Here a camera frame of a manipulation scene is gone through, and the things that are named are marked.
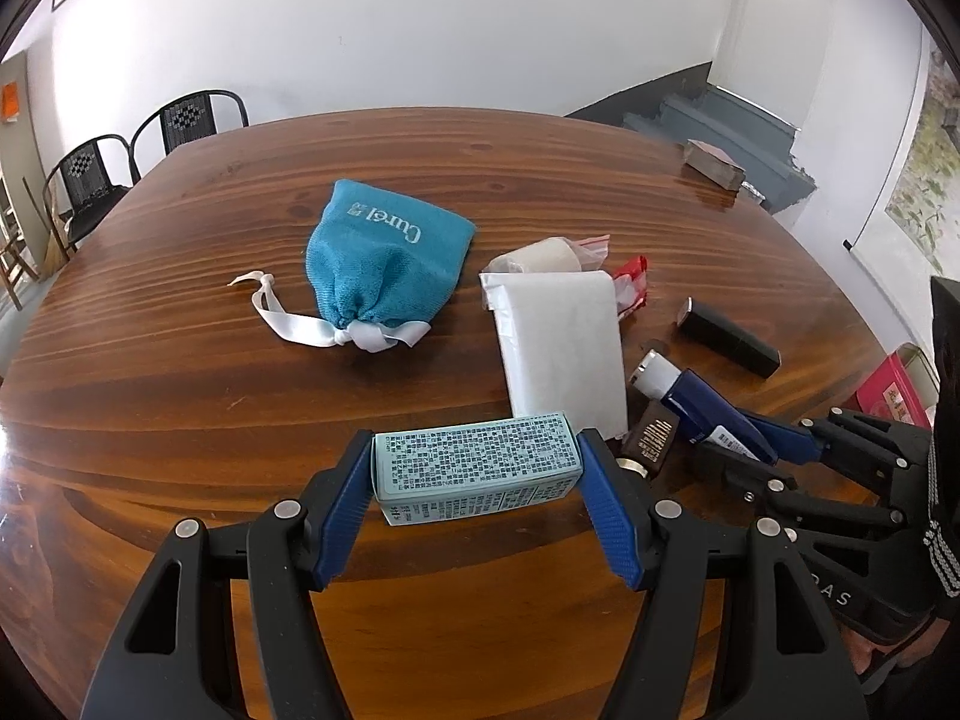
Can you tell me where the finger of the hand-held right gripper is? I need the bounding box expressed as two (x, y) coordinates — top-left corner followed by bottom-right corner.
(691, 441), (908, 533)
(739, 406), (935, 500)

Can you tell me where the beige roll in zip bag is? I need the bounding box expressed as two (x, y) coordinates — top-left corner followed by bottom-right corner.
(480, 235), (612, 276)

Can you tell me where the wooden desk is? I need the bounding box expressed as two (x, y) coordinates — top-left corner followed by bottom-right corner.
(0, 106), (938, 720)

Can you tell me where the small pink-topped box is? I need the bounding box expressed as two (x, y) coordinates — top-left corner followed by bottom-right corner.
(682, 139), (747, 188)

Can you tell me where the black metal chair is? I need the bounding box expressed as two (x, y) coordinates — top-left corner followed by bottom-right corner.
(41, 133), (134, 256)
(129, 88), (250, 185)

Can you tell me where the navy blue tube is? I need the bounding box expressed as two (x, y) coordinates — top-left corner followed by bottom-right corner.
(628, 349), (781, 466)

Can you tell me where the white packet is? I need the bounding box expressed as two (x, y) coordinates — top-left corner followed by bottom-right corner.
(478, 270), (629, 442)

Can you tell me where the black rectangular box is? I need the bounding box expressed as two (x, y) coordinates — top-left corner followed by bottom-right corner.
(675, 298), (781, 380)

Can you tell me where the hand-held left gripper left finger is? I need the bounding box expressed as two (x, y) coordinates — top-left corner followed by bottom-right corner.
(81, 429), (376, 720)

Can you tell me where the teal drawstring pouch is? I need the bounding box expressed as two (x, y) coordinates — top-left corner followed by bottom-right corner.
(227, 178), (477, 353)

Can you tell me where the red snack packet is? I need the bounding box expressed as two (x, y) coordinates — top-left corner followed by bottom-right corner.
(609, 255), (650, 314)

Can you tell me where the person's right hand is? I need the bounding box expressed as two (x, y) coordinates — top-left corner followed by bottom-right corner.
(847, 619), (931, 695)

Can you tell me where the pink tin box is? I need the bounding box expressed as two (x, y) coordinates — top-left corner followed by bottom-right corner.
(855, 343), (942, 432)

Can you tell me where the hanging scroll painting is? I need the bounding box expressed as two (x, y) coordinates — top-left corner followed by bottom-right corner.
(844, 37), (960, 278)

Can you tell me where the straw broom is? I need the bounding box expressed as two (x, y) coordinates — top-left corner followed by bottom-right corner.
(22, 176), (70, 282)

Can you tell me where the brown cosmetic bottle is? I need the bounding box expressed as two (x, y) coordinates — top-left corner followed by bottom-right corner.
(616, 397), (683, 477)

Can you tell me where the grey staircase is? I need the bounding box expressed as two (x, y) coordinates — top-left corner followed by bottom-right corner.
(622, 86), (818, 215)

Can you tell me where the light teal carton box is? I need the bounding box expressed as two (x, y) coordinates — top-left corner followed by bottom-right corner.
(371, 411), (584, 527)

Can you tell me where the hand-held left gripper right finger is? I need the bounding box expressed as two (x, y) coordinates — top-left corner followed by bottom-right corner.
(574, 427), (871, 720)

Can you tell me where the wooden chair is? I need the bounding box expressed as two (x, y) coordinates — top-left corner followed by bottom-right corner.
(0, 172), (27, 312)

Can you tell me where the white door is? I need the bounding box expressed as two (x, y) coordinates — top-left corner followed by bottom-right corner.
(705, 0), (833, 128)

